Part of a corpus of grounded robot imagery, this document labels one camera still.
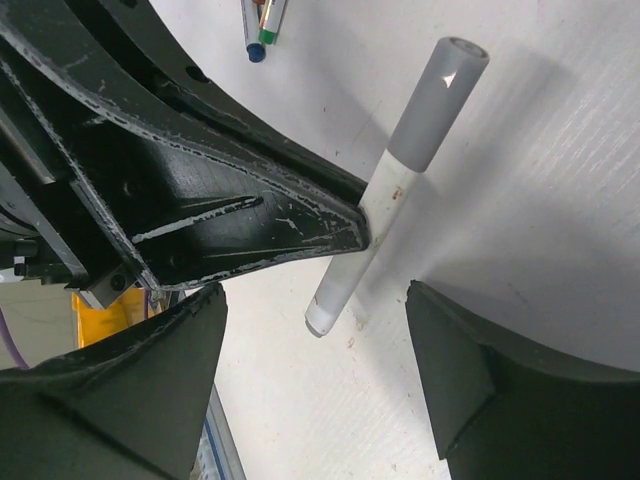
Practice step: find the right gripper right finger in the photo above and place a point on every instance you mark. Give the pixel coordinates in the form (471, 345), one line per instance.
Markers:
(502, 406)

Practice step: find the yellow box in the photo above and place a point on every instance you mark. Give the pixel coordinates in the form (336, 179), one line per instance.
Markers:
(94, 325)

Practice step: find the blue cap marker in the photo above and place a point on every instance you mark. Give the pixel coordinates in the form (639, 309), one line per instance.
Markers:
(256, 51)

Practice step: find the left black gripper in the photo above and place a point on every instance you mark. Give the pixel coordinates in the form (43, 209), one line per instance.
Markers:
(71, 182)

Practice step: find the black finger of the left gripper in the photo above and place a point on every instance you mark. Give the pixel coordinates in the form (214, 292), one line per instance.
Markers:
(227, 194)

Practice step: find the dark green pen body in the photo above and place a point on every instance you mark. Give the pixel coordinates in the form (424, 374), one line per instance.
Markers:
(271, 19)

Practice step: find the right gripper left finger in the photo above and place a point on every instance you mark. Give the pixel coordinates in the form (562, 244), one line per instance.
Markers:
(131, 406)

